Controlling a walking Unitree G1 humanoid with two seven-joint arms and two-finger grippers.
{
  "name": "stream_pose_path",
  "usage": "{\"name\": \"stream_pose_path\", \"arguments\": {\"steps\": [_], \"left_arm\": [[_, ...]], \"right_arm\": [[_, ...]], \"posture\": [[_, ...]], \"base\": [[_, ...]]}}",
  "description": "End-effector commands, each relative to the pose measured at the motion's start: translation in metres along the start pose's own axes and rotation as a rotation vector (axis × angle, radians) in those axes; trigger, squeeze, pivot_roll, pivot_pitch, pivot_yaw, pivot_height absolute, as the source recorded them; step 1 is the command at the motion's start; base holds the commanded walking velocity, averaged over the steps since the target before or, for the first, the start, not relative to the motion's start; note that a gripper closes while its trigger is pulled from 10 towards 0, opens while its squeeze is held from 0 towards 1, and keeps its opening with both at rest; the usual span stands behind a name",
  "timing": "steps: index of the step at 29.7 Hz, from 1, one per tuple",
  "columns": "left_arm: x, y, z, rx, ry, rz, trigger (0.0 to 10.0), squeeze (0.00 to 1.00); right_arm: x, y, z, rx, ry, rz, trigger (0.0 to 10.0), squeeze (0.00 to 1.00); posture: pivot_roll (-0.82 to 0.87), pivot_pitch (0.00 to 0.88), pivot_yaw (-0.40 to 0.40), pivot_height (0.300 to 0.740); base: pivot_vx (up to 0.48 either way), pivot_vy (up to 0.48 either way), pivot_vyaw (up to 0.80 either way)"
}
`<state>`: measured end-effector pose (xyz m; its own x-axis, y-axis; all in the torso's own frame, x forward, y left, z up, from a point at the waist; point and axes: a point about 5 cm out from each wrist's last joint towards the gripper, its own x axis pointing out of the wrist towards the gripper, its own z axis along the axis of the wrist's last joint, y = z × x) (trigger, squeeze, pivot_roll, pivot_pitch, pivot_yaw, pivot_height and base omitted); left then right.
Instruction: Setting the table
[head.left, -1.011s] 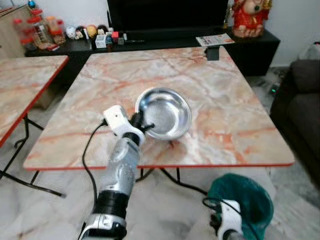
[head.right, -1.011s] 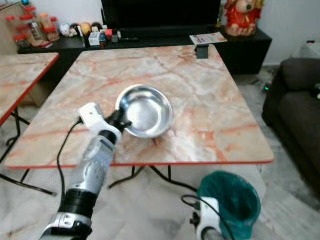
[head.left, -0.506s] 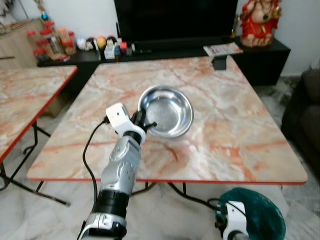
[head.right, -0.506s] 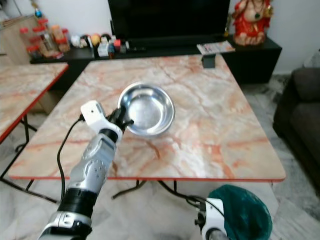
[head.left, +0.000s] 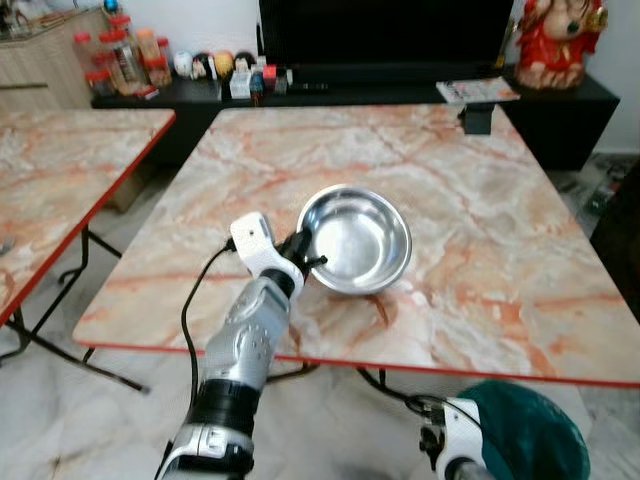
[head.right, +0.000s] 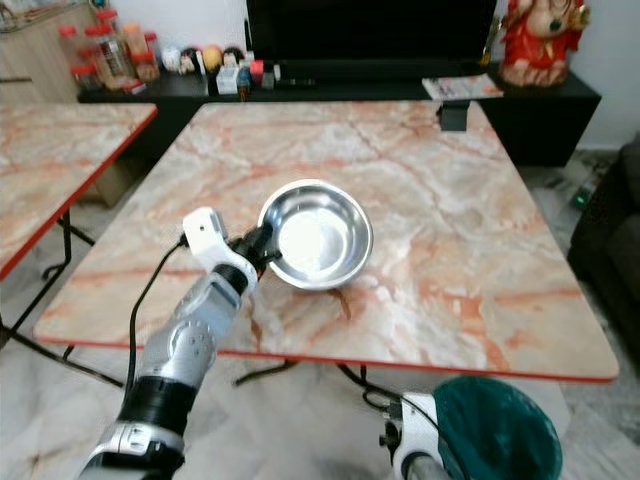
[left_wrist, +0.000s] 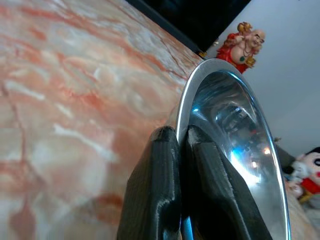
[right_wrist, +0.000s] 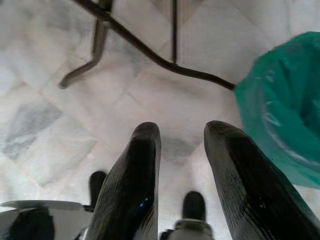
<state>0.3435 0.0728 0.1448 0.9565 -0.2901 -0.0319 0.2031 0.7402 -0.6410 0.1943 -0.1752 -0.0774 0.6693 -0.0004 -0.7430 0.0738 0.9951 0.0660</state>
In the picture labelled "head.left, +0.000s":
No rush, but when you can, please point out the tall red-lidded clear jar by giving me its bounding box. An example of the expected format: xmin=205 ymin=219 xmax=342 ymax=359
xmin=104 ymin=14 xmax=142 ymax=87

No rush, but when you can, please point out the colourful magazine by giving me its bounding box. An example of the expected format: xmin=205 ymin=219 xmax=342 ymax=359
xmin=436 ymin=77 xmax=522 ymax=105

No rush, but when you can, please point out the teal lined waste bin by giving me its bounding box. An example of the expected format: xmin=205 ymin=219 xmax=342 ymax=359
xmin=460 ymin=380 xmax=591 ymax=480

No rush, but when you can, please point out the black flat television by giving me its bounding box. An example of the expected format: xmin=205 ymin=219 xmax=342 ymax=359
xmin=257 ymin=0 xmax=517 ymax=87

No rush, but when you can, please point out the light wooden sideboard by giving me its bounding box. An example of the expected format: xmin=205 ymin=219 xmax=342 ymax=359
xmin=0 ymin=8 xmax=109 ymax=113

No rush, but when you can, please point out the black television cabinet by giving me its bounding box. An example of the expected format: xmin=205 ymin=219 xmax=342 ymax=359
xmin=91 ymin=72 xmax=622 ymax=172

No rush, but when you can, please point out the orange round ornament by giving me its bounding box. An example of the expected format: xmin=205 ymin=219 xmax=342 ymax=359
xmin=212 ymin=51 xmax=235 ymax=78

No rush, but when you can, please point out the small white box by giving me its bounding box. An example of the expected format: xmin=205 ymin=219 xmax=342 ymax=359
xmin=229 ymin=70 xmax=253 ymax=100

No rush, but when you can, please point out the red and gold statue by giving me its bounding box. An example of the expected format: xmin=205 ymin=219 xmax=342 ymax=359
xmin=514 ymin=0 xmax=609 ymax=93

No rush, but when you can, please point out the large marble-top folding table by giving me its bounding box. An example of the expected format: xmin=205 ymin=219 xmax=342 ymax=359
xmin=72 ymin=103 xmax=640 ymax=411

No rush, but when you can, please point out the stainless steel bowl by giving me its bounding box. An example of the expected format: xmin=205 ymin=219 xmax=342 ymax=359
xmin=297 ymin=184 xmax=413 ymax=295

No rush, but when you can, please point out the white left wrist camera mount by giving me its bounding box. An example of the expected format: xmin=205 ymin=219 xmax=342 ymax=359
xmin=229 ymin=212 xmax=292 ymax=287

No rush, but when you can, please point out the black table clamp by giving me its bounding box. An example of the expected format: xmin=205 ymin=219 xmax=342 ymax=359
xmin=460 ymin=103 xmax=498 ymax=136

